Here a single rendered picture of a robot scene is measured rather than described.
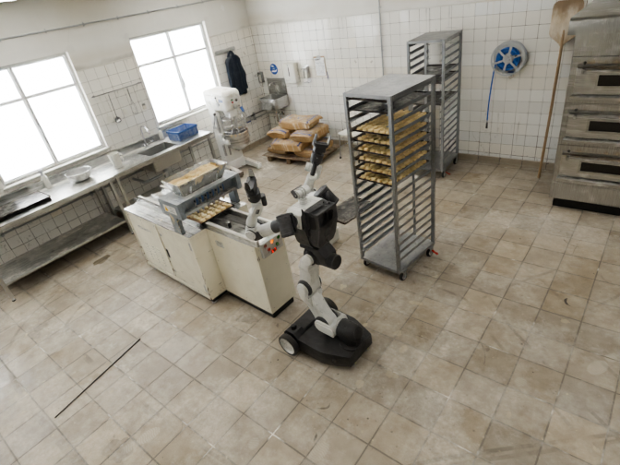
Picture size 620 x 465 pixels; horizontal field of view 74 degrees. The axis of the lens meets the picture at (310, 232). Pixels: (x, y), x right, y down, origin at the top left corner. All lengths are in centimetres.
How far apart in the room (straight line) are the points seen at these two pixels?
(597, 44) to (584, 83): 34
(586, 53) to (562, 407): 321
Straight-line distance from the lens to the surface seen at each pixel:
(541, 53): 608
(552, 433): 328
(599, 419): 343
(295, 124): 715
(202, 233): 398
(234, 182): 413
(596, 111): 508
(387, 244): 447
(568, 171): 530
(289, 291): 397
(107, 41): 685
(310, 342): 346
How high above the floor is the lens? 265
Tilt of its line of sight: 31 degrees down
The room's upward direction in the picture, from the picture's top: 10 degrees counter-clockwise
